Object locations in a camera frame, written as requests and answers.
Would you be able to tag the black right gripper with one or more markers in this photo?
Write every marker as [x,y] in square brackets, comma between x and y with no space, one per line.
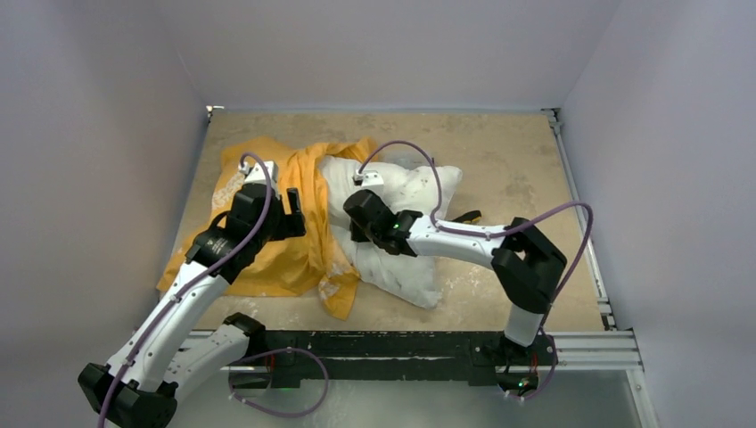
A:
[358,221]

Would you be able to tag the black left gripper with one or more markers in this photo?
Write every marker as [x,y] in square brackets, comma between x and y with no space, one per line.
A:
[291,225]

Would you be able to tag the white pillow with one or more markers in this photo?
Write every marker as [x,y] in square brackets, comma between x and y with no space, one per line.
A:
[410,279]

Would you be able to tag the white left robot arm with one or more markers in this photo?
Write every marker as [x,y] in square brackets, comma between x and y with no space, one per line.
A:
[142,384]

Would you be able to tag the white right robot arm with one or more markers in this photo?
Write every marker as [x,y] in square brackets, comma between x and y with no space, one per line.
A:
[527,264]

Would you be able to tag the black yellow screwdriver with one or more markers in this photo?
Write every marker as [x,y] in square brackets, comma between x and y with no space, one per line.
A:
[471,217]

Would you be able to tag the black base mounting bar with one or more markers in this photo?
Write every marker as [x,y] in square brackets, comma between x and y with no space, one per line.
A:
[479,358]

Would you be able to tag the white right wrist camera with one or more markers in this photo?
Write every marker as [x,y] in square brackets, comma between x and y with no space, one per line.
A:
[368,179]

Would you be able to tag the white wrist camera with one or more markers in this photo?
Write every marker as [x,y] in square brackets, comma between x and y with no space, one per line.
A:
[368,179]
[265,173]

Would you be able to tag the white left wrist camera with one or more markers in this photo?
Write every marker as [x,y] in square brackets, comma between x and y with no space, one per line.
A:
[265,173]

